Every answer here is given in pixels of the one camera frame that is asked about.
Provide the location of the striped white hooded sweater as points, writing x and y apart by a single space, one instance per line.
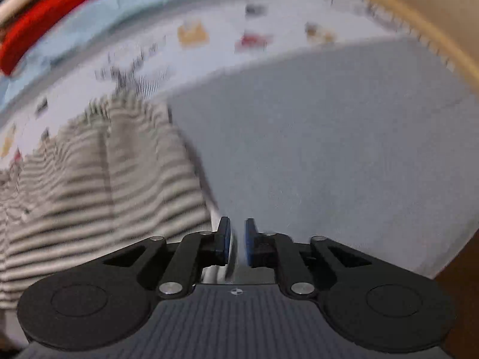
116 174

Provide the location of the wooden bed frame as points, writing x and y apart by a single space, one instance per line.
449 27

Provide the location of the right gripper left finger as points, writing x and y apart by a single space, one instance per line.
195 252

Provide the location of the red knitted blanket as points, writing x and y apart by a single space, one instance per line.
30 27

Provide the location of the grey printed bed sheet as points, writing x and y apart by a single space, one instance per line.
312 116

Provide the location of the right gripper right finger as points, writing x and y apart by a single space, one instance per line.
278 252

